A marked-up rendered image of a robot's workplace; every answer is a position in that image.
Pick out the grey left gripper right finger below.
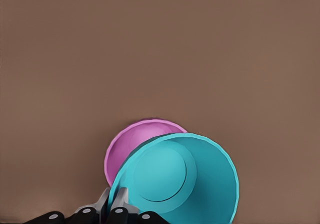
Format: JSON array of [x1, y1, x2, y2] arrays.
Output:
[[105, 187, 140, 224]]

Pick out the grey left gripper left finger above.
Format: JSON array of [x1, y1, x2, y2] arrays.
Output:
[[65, 187, 111, 224]]

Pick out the blue bowl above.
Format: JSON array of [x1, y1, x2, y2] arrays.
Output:
[[106, 133, 240, 224]]

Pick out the pink bowl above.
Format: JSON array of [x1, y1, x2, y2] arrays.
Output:
[[104, 119, 188, 187]]

